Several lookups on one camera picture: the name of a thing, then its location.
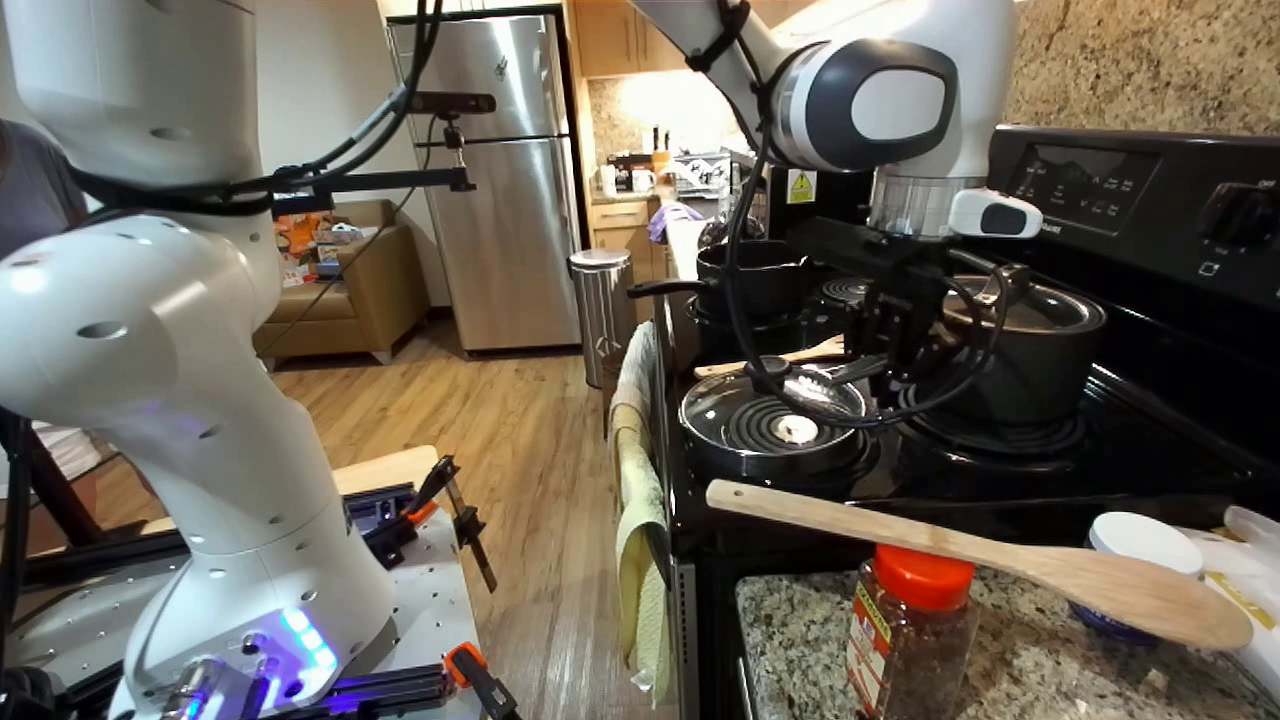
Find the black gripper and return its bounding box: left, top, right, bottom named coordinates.
left=859, top=232, right=968, bottom=393

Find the black saucepan with steel handle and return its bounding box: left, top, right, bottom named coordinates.
left=853, top=272, right=1110, bottom=431

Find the brown wooden spoon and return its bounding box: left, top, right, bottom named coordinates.
left=701, top=477, right=1255, bottom=654

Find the black electric stove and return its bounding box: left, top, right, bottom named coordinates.
left=662, top=120, right=1280, bottom=720

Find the saucepan glass lid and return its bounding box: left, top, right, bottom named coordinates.
left=935, top=272, right=1110, bottom=340

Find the black appliance with green sticker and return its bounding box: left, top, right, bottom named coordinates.
left=765, top=161, right=885, bottom=250

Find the spice jar with red lid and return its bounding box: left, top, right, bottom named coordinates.
left=843, top=539, right=978, bottom=720

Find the steel trash can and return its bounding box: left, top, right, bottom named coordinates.
left=569, top=246, right=633, bottom=393

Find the yellow and white towel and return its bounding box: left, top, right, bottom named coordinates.
left=602, top=317, right=682, bottom=710

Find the white packet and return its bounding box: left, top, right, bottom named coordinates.
left=1190, top=498, right=1280, bottom=703

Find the stainless steel refrigerator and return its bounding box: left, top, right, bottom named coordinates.
left=383, top=5, right=588, bottom=354

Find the black and orange clamp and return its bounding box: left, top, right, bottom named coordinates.
left=355, top=451, right=505, bottom=594
left=442, top=637, right=524, bottom=720

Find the robot mounting cart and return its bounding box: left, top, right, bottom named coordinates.
left=0, top=443, right=491, bottom=720

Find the tan armchair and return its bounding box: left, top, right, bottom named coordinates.
left=252, top=195, right=430, bottom=368

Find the orange snack bag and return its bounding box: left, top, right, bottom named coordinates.
left=273, top=210, right=333, bottom=293

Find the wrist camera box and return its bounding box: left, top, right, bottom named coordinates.
left=947, top=187, right=1047, bottom=242

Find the black stereo camera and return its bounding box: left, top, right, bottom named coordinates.
left=395, top=87, right=498, bottom=120

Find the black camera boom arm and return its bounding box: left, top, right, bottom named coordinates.
left=262, top=115, right=475, bottom=217

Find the black arm base cable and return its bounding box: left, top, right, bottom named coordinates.
left=0, top=0, right=448, bottom=720

